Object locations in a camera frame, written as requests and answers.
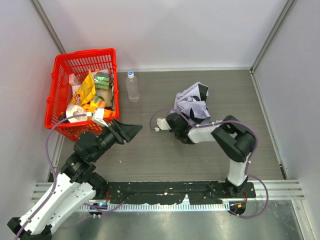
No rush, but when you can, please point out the lavender folding umbrella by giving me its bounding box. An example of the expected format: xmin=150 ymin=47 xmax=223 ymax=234
xmin=170 ymin=81 xmax=211 ymax=124

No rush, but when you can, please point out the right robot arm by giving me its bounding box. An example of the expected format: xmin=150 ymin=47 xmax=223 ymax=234
xmin=157 ymin=113 xmax=259 ymax=197

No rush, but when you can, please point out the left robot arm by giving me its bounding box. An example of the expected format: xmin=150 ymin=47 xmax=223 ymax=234
xmin=7 ymin=119 xmax=143 ymax=240

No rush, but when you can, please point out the orange snack package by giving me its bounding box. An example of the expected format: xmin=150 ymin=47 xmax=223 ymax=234
xmin=82 ymin=102 xmax=116 ymax=118

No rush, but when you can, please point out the white tape roll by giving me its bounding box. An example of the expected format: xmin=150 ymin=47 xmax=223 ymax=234
xmin=65 ymin=104 xmax=88 ymax=123

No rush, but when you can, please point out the yellow chips bag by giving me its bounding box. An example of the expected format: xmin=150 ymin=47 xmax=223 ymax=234
xmin=70 ymin=71 xmax=96 ymax=107

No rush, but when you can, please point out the clear plastic water bottle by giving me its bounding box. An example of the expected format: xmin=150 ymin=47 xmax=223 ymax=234
xmin=125 ymin=71 xmax=140 ymax=102

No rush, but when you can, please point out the green sponge pack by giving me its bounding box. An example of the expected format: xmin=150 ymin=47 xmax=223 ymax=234
xmin=93 ymin=71 xmax=110 ymax=90

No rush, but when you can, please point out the white small box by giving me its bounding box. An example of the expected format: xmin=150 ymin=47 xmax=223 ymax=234
xmin=68 ymin=73 xmax=81 ymax=95

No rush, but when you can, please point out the red plastic basket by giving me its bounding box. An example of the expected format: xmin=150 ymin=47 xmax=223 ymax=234
xmin=44 ymin=48 xmax=120 ymax=130

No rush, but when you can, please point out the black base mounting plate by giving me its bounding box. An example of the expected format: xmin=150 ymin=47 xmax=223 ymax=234
xmin=107 ymin=181 xmax=256 ymax=205

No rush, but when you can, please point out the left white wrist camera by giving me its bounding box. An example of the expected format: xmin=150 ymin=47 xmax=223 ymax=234
xmin=86 ymin=108 xmax=110 ymax=128

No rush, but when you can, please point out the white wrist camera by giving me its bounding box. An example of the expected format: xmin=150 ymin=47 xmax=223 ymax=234
xmin=154 ymin=117 xmax=172 ymax=132
xmin=86 ymin=108 xmax=110 ymax=128

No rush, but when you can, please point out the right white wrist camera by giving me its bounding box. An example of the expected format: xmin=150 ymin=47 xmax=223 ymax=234
xmin=154 ymin=117 xmax=172 ymax=132

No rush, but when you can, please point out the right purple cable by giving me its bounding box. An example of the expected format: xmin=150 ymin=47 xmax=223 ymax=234
xmin=149 ymin=108 xmax=270 ymax=220

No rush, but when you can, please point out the white slotted cable duct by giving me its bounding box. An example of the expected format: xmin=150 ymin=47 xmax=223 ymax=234
xmin=74 ymin=201 xmax=231 ymax=213

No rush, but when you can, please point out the aluminium rail frame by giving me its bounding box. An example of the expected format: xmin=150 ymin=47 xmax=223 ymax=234
xmin=30 ymin=179 xmax=305 ymax=203

